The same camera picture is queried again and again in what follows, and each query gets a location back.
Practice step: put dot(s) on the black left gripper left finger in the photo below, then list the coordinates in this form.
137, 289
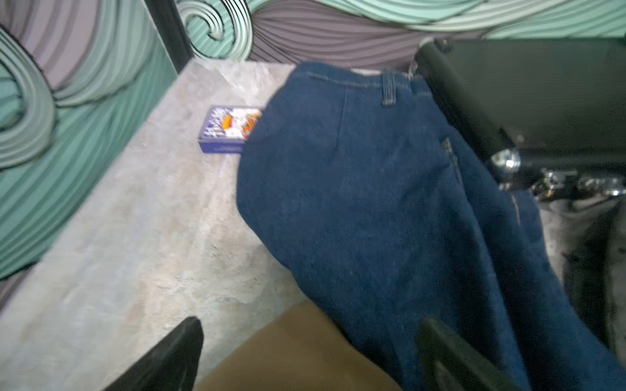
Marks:
171, 364

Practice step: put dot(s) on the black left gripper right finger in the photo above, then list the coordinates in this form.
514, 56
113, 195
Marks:
450, 363

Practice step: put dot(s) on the grey polka dot skirt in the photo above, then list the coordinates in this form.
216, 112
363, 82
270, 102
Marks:
577, 237

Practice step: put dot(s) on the tan brown skirt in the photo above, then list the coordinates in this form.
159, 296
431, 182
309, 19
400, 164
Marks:
300, 350

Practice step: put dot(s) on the dark blue denim skirt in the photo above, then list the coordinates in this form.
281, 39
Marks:
385, 216

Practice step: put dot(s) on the purple card box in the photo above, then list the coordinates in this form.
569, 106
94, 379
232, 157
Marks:
227, 128

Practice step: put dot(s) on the black hard case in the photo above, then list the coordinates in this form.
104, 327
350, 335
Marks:
543, 114

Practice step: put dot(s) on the black left corner post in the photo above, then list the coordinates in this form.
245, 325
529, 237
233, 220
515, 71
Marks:
168, 22

